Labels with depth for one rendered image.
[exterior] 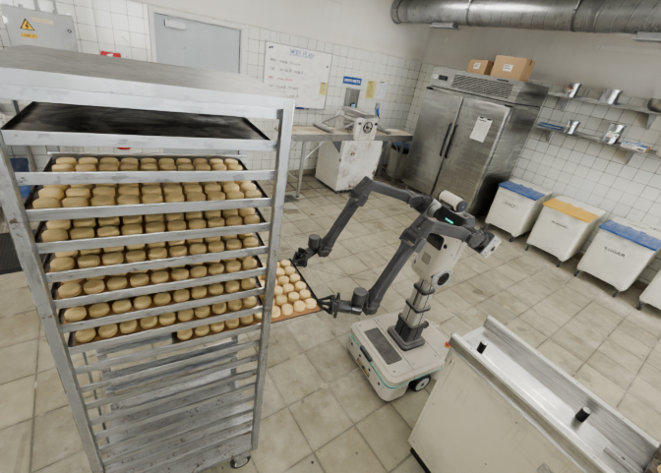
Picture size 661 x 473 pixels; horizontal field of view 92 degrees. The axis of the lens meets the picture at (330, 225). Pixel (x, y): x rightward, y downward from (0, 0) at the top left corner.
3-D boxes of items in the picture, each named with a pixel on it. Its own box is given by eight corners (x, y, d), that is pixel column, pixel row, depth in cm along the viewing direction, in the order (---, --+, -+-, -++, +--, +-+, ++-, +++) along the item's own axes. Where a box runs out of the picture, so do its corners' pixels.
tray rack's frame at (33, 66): (234, 378, 205) (246, 74, 123) (257, 460, 167) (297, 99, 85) (114, 415, 174) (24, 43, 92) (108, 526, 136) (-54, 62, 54)
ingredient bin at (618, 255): (568, 274, 408) (601, 221, 372) (585, 264, 443) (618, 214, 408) (617, 301, 371) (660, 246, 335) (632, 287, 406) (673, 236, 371)
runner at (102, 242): (274, 225, 109) (275, 218, 108) (277, 230, 107) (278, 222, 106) (26, 249, 79) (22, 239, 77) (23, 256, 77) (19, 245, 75)
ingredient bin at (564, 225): (518, 249, 451) (544, 199, 415) (537, 240, 488) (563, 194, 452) (559, 270, 414) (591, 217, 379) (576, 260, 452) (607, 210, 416)
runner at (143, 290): (270, 268, 118) (270, 262, 116) (272, 272, 116) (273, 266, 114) (43, 304, 87) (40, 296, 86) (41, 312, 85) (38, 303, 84)
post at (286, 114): (255, 443, 166) (291, 96, 88) (257, 448, 164) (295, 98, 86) (250, 444, 165) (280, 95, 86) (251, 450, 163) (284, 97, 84)
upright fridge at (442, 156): (491, 217, 540) (550, 87, 446) (460, 225, 488) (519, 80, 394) (427, 185, 635) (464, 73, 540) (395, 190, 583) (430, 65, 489)
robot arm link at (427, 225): (431, 219, 132) (414, 208, 140) (415, 247, 136) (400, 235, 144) (485, 235, 159) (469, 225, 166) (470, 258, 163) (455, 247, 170)
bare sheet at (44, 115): (241, 117, 124) (241, 113, 123) (274, 148, 94) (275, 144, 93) (37, 102, 95) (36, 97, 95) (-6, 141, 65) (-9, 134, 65)
